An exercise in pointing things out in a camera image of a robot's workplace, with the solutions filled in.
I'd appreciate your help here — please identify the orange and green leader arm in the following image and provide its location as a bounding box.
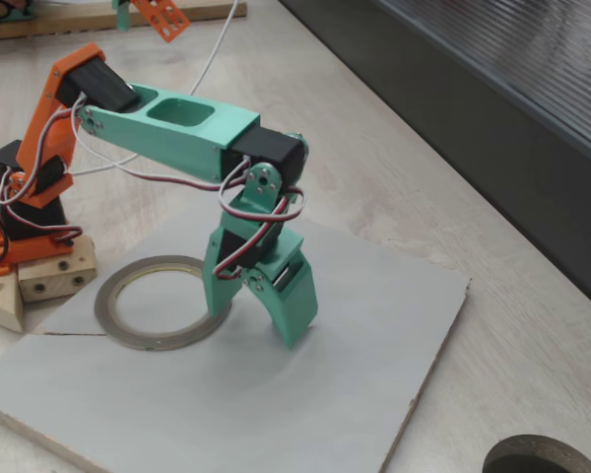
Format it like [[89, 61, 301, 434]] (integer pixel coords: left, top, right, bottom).
[[0, 0, 192, 44]]

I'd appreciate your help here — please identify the white-topped plywood board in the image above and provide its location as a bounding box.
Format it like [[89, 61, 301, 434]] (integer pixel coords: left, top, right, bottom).
[[0, 189, 473, 473]]

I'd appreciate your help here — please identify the triangular wooden wedge block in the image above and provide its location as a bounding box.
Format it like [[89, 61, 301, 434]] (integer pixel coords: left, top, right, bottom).
[[0, 272, 25, 334]]

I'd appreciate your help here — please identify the white USB cable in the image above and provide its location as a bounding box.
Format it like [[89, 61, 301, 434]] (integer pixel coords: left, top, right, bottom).
[[71, 0, 242, 177]]

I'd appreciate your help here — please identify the red white black servo wire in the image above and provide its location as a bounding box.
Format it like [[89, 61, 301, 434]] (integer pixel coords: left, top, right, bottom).
[[70, 96, 307, 282], [0, 94, 96, 211], [0, 199, 86, 247]]

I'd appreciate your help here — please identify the grey ring of tape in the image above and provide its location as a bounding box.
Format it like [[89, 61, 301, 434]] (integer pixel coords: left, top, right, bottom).
[[94, 254, 232, 352]]

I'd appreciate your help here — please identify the frosted glass desk partition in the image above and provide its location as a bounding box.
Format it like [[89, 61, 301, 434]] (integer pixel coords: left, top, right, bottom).
[[279, 0, 591, 319]]

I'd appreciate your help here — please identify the wooden base block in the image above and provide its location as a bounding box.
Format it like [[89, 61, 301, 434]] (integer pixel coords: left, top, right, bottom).
[[17, 235, 99, 303]]

